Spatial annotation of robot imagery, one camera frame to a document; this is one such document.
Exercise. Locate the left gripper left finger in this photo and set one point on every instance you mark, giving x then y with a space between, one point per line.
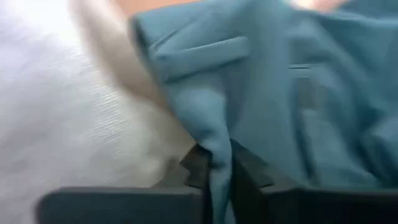
124 205

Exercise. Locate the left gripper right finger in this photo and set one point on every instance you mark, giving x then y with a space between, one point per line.
311 207

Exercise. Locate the white garment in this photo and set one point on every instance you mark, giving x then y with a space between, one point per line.
62 109

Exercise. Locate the grey-green garment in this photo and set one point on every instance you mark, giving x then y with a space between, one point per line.
280 93

